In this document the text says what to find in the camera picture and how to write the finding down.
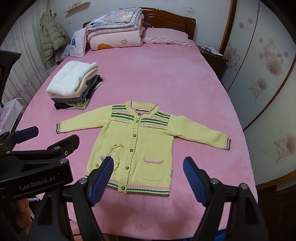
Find yellow striped knit cardigan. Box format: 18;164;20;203
56;101;231;197

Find orange gloved left hand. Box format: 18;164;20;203
16;198;32;232

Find white paper bag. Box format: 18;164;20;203
0;98;23;134

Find light green folded garment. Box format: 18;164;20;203
68;99;90;109

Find grey folded garment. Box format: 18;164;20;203
51;75;103;103

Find white folded fleece garment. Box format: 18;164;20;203
46;60;98;98

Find black folded garment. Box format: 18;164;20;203
51;75;103;110

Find white cartoon pillow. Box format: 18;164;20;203
70;28;87;57

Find olive puffer jacket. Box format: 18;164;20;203
40;11;71;62

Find pink folded quilt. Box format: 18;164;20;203
87;26;145;51

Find pink bed sheet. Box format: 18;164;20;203
9;43;258;239

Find pink pillow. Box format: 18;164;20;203
142;28;191;47

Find dark wooden nightstand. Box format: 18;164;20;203
197;45;229;80

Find brown wooden headboard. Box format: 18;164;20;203
83;7;196;40

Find items on nightstand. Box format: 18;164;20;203
201;46;223;56

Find floral sliding wardrobe door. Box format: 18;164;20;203
222;1;295;185

